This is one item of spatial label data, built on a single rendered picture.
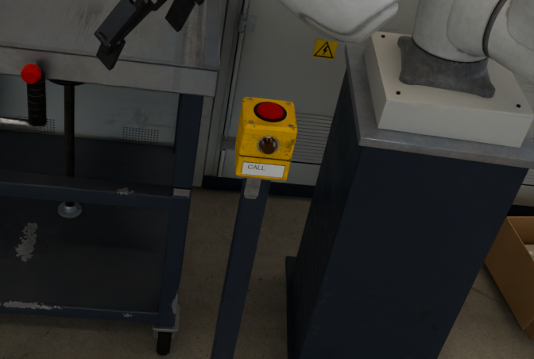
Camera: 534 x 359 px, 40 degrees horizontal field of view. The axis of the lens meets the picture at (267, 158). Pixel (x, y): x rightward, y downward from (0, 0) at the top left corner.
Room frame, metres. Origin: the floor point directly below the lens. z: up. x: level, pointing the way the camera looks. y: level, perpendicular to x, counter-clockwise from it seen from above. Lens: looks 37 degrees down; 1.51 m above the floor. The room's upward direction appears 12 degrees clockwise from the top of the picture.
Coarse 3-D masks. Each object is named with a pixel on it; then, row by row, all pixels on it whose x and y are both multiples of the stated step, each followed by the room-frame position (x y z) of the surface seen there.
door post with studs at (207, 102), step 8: (224, 0) 1.77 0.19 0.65; (224, 8) 1.77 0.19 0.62; (208, 104) 1.77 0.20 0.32; (208, 112) 1.77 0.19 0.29; (208, 120) 1.77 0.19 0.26; (200, 128) 1.76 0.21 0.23; (208, 128) 1.77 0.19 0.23; (200, 136) 1.76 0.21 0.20; (200, 144) 1.76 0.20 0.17; (200, 152) 1.76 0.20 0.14; (200, 160) 1.77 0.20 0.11; (200, 168) 1.77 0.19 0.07; (200, 176) 1.77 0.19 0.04; (192, 184) 1.76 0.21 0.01; (200, 184) 1.77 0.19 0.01
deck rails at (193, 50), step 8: (200, 8) 1.30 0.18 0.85; (192, 16) 1.26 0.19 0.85; (200, 16) 1.26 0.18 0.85; (184, 24) 1.22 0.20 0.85; (192, 24) 1.23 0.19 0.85; (200, 24) 1.23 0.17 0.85; (184, 32) 1.19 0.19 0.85; (192, 32) 1.20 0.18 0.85; (200, 32) 1.20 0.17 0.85; (184, 40) 1.16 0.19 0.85; (192, 40) 1.17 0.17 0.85; (200, 40) 1.17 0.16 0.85; (184, 48) 1.13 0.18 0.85; (192, 48) 1.14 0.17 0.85; (200, 48) 1.13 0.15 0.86; (184, 56) 1.11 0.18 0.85; (192, 56) 1.11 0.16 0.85; (200, 56) 1.08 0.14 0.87; (184, 64) 1.08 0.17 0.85; (192, 64) 1.09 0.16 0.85; (200, 64) 1.08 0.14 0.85
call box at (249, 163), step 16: (256, 112) 0.90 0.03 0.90; (288, 112) 0.92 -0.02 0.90; (240, 128) 0.91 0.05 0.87; (256, 128) 0.87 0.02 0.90; (272, 128) 0.88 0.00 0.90; (288, 128) 0.88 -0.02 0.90; (240, 144) 0.87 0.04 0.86; (256, 144) 0.87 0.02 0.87; (288, 144) 0.88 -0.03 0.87; (240, 160) 0.87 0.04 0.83; (256, 160) 0.87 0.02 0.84; (272, 160) 0.88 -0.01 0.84; (288, 160) 0.88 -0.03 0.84; (240, 176) 0.87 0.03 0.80; (256, 176) 0.87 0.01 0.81; (272, 176) 0.88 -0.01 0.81
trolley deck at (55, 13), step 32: (0, 0) 1.18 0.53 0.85; (32, 0) 1.20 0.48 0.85; (64, 0) 1.23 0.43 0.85; (96, 0) 1.25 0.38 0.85; (0, 32) 1.07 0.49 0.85; (32, 32) 1.09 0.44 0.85; (64, 32) 1.11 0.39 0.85; (160, 32) 1.18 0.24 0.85; (0, 64) 1.03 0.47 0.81; (64, 64) 1.05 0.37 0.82; (96, 64) 1.06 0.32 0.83; (128, 64) 1.06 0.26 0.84; (160, 64) 1.07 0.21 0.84
